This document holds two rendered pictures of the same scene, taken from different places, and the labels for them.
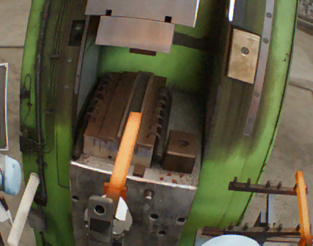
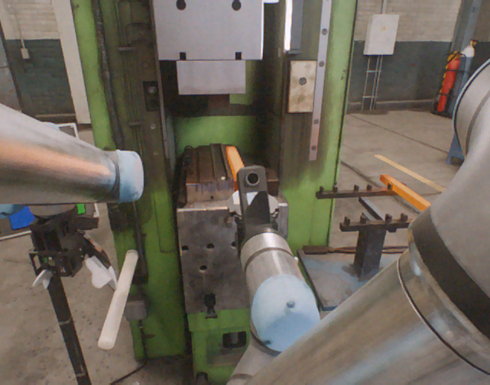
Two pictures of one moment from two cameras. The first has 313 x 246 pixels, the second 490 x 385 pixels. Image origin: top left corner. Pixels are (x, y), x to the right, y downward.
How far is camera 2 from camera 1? 39 cm
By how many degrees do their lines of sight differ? 10
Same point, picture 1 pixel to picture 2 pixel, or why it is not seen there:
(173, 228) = not seen: hidden behind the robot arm
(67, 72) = (153, 139)
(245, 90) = (305, 121)
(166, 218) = not seen: hidden behind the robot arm
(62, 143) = (161, 207)
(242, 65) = (300, 97)
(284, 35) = (340, 50)
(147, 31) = (223, 72)
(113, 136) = (212, 179)
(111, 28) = (189, 74)
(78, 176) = (186, 222)
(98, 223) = (254, 198)
